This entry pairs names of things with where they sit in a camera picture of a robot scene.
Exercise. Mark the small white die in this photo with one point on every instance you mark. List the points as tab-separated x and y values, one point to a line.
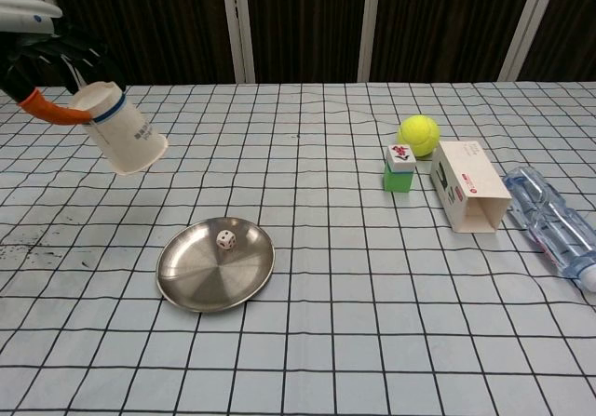
226	240

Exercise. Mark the light blue checkered tablecloth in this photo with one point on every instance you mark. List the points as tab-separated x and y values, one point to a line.
372	295

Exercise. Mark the white cardboard box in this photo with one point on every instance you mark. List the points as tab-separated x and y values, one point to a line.
470	183

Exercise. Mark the green white mahjong tile block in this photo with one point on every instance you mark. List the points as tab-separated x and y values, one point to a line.
398	176

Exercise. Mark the round steel plate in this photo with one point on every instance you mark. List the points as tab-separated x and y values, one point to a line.
209	276

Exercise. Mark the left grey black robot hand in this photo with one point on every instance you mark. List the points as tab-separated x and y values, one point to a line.
32	53

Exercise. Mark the white paper cup blue stripe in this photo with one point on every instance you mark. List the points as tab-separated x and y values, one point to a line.
123	137

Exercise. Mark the clear plastic water bottle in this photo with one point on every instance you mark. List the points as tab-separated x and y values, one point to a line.
549	220

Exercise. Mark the yellow tennis ball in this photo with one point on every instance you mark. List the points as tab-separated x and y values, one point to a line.
419	134

